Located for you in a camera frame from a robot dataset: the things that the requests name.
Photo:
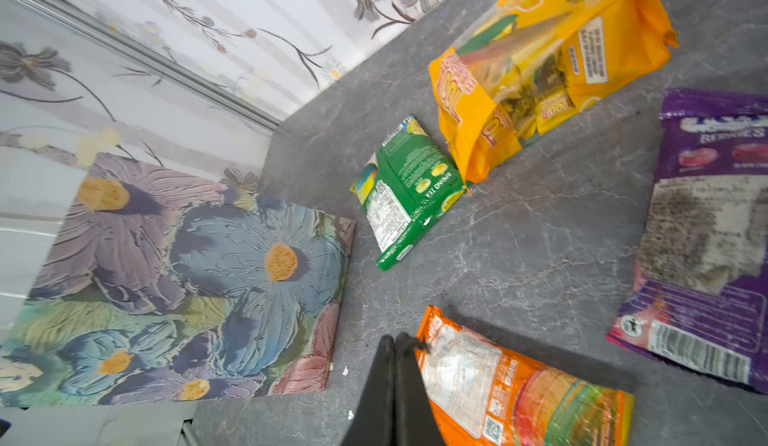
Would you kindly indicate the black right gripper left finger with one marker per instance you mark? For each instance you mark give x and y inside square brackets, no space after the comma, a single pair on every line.
[374,424]

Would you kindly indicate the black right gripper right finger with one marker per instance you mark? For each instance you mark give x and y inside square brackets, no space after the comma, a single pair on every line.
[414,421]

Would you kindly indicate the yellow candy bag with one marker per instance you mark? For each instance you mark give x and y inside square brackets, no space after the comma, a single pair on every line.
[527,66]

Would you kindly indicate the purple snack packet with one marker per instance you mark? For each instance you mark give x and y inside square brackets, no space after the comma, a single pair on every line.
[699,297]

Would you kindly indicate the orange fruit snack packet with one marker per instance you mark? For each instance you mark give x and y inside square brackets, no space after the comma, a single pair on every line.
[484,394]

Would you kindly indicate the floral white paper bag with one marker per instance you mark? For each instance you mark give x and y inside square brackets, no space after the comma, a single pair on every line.
[163,287]

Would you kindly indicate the green snack packet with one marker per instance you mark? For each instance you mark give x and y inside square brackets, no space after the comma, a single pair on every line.
[404,189]

